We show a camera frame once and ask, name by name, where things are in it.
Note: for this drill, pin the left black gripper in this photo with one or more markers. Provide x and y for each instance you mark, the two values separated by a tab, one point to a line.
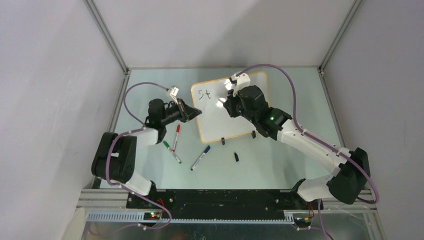
186	113

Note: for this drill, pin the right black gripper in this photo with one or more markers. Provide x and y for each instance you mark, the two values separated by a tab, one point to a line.
230	103

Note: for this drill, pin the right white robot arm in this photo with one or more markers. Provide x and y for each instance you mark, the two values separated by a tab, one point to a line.
348	169

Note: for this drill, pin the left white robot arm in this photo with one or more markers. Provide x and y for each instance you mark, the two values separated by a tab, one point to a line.
115	156

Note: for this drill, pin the red capped marker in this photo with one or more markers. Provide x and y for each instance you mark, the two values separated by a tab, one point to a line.
178	128

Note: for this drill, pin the blue capped marker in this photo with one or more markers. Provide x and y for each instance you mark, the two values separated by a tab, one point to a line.
206	150

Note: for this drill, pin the green capped marker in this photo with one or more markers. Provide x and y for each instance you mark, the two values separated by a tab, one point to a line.
172	152

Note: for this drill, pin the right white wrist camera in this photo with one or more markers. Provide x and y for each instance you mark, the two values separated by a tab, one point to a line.
235	83

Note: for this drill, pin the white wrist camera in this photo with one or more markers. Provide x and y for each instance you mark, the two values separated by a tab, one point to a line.
235	83
172	94

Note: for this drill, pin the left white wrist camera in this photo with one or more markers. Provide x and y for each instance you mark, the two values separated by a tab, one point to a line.
172	94

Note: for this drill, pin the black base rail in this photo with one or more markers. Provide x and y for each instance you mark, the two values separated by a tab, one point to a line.
225	204

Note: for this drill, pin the left aluminium frame post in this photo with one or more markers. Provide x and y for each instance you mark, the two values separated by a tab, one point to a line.
106	34

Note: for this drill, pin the aluminium frame post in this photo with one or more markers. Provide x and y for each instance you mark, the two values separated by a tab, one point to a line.
106	34
340	33

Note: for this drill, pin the right aluminium frame post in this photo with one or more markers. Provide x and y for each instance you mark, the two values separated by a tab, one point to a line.
340	33

